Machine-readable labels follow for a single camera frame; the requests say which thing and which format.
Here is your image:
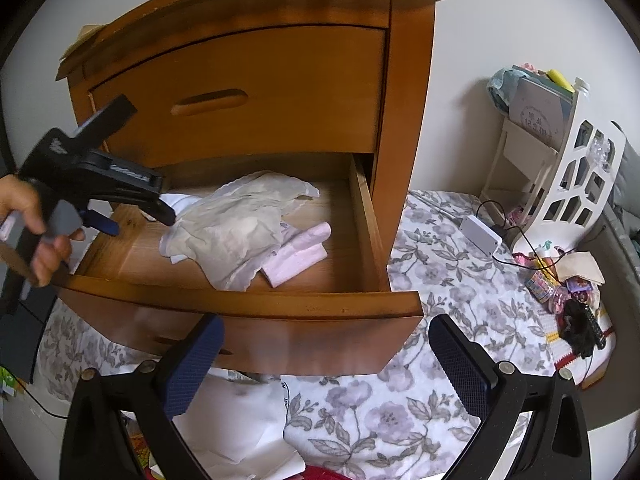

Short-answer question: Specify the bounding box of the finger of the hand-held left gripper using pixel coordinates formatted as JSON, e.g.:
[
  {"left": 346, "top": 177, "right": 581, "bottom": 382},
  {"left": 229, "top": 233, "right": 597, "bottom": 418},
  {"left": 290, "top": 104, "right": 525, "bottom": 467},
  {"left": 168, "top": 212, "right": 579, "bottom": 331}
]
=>
[
  {"left": 75, "top": 94, "right": 138, "bottom": 151},
  {"left": 120, "top": 191, "right": 177, "bottom": 227}
]

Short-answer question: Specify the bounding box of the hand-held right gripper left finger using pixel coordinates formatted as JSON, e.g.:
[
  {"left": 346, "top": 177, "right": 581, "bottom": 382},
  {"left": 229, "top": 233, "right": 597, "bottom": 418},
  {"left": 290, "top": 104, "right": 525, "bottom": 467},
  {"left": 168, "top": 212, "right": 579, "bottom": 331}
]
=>
[{"left": 60, "top": 313, "right": 226, "bottom": 480}]

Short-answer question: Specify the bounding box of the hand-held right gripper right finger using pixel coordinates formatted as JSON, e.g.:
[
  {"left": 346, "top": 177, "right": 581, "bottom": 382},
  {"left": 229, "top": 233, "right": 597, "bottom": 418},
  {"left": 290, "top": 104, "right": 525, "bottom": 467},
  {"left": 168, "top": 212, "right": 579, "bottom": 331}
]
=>
[{"left": 429, "top": 314, "right": 592, "bottom": 480}]

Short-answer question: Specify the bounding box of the white garment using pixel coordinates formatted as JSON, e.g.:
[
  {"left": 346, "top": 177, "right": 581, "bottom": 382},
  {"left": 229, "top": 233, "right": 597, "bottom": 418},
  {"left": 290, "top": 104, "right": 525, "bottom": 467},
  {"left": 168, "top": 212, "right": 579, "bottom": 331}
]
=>
[{"left": 170, "top": 367, "right": 306, "bottom": 480}]

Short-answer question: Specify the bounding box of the beige lace-trimmed garment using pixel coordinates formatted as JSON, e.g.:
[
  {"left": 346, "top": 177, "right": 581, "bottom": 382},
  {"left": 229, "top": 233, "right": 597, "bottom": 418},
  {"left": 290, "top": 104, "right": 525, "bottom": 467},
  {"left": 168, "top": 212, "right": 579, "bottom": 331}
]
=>
[{"left": 160, "top": 170, "right": 321, "bottom": 292}]

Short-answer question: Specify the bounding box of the wooden drawer with clothes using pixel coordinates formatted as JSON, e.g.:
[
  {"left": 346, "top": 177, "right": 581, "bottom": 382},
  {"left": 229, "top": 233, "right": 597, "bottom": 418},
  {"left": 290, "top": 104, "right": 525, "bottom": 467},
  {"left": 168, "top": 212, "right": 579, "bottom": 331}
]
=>
[{"left": 50, "top": 152, "right": 425, "bottom": 378}]

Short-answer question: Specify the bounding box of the pink sock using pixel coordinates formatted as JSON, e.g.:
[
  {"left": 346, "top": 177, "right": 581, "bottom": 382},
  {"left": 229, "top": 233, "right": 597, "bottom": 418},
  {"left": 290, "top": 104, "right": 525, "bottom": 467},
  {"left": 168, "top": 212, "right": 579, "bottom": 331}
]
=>
[{"left": 261, "top": 222, "right": 332, "bottom": 288}]

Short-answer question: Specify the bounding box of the person's left hand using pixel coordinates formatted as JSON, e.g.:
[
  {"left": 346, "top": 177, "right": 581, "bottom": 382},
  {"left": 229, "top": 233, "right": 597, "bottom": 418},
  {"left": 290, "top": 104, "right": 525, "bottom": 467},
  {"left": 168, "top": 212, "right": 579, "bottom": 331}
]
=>
[{"left": 0, "top": 174, "right": 86, "bottom": 288}]

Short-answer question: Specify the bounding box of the floral bed sheet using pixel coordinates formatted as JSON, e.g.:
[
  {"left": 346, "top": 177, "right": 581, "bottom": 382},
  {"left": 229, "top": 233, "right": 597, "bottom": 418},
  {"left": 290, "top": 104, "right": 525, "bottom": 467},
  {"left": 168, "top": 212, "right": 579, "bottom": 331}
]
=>
[{"left": 35, "top": 190, "right": 566, "bottom": 480}]

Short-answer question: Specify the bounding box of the tan paper sheet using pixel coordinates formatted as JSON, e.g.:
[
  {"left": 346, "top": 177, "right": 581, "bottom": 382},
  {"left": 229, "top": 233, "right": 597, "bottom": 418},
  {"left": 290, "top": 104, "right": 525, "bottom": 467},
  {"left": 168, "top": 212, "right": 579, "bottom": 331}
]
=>
[{"left": 60, "top": 25, "right": 108, "bottom": 61}]

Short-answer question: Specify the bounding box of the red floral blanket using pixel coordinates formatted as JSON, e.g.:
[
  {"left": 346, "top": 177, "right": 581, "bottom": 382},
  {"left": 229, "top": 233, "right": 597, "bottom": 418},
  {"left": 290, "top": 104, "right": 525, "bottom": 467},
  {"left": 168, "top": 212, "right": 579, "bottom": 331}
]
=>
[{"left": 120, "top": 410, "right": 346, "bottom": 480}]

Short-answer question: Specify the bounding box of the colourful toy box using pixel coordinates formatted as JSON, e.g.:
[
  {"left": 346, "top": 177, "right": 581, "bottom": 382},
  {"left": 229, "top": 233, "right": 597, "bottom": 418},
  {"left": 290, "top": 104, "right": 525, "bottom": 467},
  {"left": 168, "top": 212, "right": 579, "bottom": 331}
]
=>
[{"left": 525, "top": 270, "right": 561, "bottom": 303}]

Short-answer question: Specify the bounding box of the white power adapter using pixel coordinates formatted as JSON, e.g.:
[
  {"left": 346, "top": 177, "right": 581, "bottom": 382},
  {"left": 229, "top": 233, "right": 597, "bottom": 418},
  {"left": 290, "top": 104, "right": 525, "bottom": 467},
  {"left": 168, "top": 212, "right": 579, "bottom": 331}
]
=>
[{"left": 460, "top": 215, "right": 502, "bottom": 256}]

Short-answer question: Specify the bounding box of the beige cloth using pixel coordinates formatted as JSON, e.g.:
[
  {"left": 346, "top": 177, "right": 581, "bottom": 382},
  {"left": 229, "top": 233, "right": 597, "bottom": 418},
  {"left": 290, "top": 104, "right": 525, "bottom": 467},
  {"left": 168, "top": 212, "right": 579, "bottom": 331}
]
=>
[{"left": 555, "top": 252, "right": 603, "bottom": 283}]

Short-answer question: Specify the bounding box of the black panel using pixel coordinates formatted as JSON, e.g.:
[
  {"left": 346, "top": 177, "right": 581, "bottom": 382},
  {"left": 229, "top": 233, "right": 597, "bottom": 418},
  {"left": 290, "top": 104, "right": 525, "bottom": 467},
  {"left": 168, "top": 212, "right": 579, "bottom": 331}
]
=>
[{"left": 0, "top": 285, "right": 58, "bottom": 383}]

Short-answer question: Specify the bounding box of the white organizer rack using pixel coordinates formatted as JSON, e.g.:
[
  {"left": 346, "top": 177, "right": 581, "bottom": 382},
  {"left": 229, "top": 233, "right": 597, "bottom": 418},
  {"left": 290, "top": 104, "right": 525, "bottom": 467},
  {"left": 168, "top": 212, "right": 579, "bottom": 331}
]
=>
[{"left": 480, "top": 77, "right": 626, "bottom": 256}]

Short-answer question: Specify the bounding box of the green packet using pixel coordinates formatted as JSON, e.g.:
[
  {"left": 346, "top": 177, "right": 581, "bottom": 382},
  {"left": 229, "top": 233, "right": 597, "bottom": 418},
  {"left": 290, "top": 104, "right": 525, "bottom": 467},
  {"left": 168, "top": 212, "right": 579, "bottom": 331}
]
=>
[{"left": 0, "top": 365, "right": 28, "bottom": 396}]

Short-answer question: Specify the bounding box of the plain wooden drawer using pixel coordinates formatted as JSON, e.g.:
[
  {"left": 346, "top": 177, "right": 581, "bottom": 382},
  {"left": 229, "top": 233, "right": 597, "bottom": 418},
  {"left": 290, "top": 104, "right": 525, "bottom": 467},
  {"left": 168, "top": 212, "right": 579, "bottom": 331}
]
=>
[{"left": 89, "top": 25, "right": 391, "bottom": 171}]

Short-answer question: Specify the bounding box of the grey padded cushion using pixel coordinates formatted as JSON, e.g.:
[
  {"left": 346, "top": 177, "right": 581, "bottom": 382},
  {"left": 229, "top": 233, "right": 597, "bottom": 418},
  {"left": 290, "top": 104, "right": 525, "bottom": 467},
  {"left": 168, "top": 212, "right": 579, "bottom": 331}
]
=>
[{"left": 580, "top": 120, "right": 640, "bottom": 431}]

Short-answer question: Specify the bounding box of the wooden nightstand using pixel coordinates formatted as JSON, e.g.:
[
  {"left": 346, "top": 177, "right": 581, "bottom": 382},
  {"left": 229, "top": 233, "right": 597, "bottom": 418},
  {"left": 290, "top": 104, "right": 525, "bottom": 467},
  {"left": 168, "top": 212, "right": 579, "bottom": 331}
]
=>
[{"left": 55, "top": 0, "right": 450, "bottom": 281}]

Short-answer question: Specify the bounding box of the grey printed box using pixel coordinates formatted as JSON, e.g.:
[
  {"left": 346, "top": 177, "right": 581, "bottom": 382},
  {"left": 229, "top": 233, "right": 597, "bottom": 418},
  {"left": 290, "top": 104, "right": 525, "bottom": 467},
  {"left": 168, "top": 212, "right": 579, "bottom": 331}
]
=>
[{"left": 507, "top": 77, "right": 573, "bottom": 136}]

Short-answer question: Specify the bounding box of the blue plastic bag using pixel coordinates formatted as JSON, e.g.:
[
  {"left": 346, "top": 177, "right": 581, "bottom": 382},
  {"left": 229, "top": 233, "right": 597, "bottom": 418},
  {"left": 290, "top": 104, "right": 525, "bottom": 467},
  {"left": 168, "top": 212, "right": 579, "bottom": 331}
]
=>
[{"left": 487, "top": 67, "right": 521, "bottom": 113}]

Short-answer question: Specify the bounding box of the yellow toy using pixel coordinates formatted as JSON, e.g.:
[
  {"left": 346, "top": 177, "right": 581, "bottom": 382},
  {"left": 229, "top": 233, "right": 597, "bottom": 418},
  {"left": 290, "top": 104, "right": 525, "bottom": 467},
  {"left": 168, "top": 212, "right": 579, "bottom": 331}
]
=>
[{"left": 547, "top": 67, "right": 576, "bottom": 93}]

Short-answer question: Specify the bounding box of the black adapter cable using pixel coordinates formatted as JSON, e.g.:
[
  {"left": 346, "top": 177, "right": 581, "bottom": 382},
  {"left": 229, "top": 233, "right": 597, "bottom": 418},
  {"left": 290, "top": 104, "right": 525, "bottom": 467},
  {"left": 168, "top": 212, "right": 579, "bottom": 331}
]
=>
[{"left": 475, "top": 200, "right": 566, "bottom": 271}]

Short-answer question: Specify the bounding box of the thin black cable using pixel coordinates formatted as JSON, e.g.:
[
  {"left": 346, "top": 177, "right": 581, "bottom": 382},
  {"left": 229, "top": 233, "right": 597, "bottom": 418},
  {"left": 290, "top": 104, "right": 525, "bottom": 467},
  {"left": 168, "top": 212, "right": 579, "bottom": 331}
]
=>
[{"left": 20, "top": 385, "right": 68, "bottom": 418}]

